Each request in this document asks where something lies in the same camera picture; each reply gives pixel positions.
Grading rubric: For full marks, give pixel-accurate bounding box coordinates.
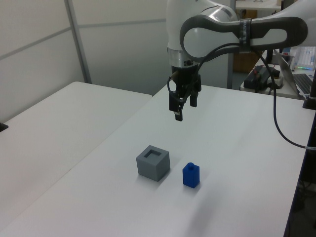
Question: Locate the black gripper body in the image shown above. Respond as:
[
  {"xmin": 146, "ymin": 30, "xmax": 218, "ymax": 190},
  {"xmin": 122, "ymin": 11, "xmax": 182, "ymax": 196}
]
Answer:
[{"xmin": 171, "ymin": 64, "xmax": 201, "ymax": 96}]

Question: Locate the blue block with knob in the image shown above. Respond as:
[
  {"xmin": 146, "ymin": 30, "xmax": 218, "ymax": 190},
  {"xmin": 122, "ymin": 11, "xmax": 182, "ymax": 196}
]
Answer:
[{"xmin": 182, "ymin": 162, "xmax": 201, "ymax": 190}]

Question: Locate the grey hollow cuboid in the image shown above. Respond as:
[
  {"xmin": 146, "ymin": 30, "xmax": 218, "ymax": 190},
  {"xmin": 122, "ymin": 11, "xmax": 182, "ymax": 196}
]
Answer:
[{"xmin": 136, "ymin": 145, "xmax": 171, "ymax": 183}]

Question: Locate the black power supply box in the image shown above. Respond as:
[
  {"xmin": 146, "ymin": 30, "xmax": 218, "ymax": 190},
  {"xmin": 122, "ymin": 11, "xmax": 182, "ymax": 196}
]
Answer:
[{"xmin": 243, "ymin": 65, "xmax": 273, "ymax": 93}]

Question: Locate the silver laptop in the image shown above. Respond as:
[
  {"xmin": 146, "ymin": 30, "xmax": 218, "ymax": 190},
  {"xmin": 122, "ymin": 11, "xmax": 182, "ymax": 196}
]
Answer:
[{"xmin": 272, "ymin": 48, "xmax": 314, "ymax": 96}]

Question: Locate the black cable strap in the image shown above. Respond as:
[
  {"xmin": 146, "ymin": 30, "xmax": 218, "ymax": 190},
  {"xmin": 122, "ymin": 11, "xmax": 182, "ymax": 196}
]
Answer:
[{"xmin": 238, "ymin": 18, "xmax": 253, "ymax": 54}]

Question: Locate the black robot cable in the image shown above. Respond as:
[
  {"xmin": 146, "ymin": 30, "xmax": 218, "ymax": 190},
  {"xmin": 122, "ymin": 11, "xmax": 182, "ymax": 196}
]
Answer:
[{"xmin": 167, "ymin": 41, "xmax": 316, "ymax": 150}]

